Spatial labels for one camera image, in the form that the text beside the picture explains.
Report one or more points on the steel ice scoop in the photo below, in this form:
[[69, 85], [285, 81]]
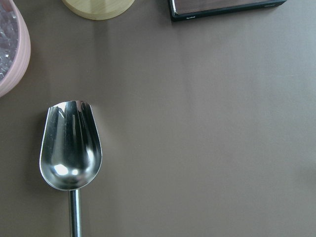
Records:
[[71, 153]]

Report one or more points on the clear ice cubes pile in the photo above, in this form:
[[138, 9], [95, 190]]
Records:
[[8, 36]]

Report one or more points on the pink bowl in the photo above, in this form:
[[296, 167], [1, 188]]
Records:
[[22, 57]]

